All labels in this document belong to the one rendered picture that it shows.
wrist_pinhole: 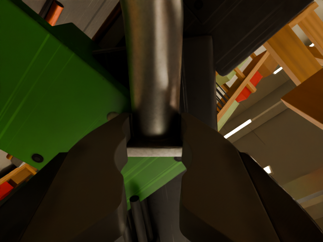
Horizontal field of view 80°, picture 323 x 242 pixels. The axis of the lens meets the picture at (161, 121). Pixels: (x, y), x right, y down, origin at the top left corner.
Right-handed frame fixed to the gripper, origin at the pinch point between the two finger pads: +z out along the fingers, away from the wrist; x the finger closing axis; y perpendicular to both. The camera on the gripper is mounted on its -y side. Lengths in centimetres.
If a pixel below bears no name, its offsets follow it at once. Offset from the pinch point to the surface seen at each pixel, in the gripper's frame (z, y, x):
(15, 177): 314, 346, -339
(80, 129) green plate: 2.5, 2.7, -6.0
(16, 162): 14.5, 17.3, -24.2
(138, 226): 0.5, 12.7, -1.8
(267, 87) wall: 765, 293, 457
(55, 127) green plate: 2.5, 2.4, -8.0
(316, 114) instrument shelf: 28.6, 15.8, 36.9
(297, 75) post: 66, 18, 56
